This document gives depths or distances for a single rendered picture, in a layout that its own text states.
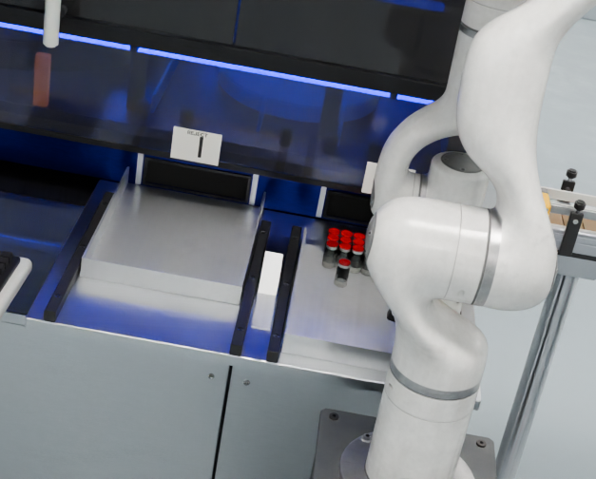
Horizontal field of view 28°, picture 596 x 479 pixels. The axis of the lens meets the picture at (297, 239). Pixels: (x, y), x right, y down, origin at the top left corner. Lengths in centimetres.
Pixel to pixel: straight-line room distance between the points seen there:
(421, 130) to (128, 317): 55
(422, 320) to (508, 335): 223
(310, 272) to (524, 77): 76
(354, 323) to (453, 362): 46
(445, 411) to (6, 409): 118
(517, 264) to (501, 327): 230
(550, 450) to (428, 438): 174
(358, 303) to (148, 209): 43
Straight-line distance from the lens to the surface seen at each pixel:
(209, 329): 185
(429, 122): 162
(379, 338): 190
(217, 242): 208
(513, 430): 256
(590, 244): 228
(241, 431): 240
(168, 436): 244
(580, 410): 347
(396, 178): 165
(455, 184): 164
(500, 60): 139
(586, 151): 511
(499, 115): 140
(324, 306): 195
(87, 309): 187
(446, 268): 142
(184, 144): 209
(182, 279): 191
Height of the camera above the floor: 192
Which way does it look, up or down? 29 degrees down
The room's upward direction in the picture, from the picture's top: 10 degrees clockwise
